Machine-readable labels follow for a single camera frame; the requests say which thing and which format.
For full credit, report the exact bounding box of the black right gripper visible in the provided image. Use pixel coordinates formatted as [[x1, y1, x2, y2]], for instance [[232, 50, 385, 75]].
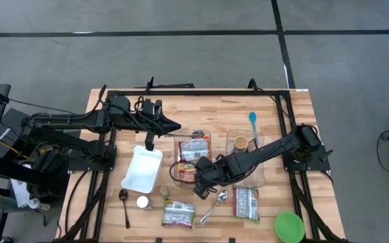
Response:
[[193, 161, 232, 201]]

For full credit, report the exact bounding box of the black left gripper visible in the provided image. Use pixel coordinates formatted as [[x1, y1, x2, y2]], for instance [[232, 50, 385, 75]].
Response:
[[136, 114, 182, 152]]

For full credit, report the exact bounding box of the pink band ramen packet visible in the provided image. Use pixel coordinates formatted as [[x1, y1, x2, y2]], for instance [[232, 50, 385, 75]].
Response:
[[178, 138, 211, 162]]

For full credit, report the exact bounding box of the lime chili ramen packet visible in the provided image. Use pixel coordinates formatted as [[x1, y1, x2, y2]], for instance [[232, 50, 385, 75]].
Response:
[[232, 185, 261, 223]]

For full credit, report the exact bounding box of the tan lid spice jar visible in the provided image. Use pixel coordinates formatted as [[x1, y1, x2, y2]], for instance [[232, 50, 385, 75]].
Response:
[[234, 135, 249, 153]]

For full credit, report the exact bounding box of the silver metal spoon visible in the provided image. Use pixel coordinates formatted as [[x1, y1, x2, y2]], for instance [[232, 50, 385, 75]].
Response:
[[199, 190, 230, 226]]

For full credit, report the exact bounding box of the clear plastic bin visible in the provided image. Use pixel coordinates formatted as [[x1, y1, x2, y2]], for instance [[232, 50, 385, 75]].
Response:
[[224, 128, 266, 188], [173, 129, 214, 188]]

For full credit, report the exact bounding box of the dark metal spoon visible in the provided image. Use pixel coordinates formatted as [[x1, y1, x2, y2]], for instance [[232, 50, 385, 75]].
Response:
[[165, 130, 205, 139]]

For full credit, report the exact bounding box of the hot spicy ramen packet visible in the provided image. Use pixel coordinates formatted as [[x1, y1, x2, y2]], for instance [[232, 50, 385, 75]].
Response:
[[161, 199, 196, 230]]

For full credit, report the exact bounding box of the white rectangular tray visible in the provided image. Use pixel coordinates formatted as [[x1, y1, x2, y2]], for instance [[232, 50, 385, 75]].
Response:
[[120, 145, 164, 194]]

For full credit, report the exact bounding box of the blue plastic spoon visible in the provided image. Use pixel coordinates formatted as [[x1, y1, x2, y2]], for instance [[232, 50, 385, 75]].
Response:
[[249, 111, 260, 148]]

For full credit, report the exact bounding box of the white lid spice jar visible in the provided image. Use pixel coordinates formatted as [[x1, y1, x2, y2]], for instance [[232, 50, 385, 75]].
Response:
[[136, 195, 153, 211]]

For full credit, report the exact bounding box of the black spoon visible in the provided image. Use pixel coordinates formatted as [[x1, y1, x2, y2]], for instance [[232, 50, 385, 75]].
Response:
[[118, 188, 132, 230]]

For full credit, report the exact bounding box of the green plastic bowl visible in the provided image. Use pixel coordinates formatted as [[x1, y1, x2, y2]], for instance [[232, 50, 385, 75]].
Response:
[[274, 211, 306, 243]]

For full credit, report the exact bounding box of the black box with white lettering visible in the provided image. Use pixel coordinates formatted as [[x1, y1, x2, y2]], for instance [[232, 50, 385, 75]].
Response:
[[0, 107, 30, 159]]

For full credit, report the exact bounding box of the white paper sheet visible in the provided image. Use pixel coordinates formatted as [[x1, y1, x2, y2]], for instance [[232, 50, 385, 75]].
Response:
[[10, 164, 35, 209]]

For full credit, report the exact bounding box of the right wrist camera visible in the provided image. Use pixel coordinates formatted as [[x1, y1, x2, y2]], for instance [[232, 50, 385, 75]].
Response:
[[195, 156, 216, 173]]

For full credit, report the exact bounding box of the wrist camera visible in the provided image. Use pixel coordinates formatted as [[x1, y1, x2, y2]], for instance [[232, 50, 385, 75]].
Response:
[[142, 99, 163, 117], [195, 156, 216, 173]]

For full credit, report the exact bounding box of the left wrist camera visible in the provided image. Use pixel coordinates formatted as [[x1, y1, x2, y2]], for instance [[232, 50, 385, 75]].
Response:
[[142, 99, 163, 117]]

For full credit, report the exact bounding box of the yellow cable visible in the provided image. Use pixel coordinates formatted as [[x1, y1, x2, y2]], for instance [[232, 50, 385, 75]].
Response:
[[0, 139, 30, 159]]

